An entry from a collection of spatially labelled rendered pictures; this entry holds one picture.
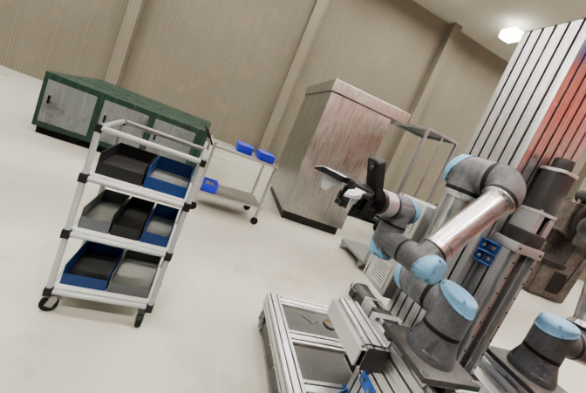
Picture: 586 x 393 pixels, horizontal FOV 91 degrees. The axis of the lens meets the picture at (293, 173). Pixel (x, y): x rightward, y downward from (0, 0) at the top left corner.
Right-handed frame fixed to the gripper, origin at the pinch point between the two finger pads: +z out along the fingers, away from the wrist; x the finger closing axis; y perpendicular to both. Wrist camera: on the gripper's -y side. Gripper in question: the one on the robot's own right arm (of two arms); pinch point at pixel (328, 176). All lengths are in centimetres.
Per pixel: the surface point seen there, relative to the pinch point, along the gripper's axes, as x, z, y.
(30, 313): 81, 57, 136
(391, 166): 651, -744, 68
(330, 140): 302, -211, 27
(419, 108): 680, -746, -146
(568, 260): 158, -836, 46
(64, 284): 85, 48, 121
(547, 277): 162, -811, 99
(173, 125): 377, -11, 105
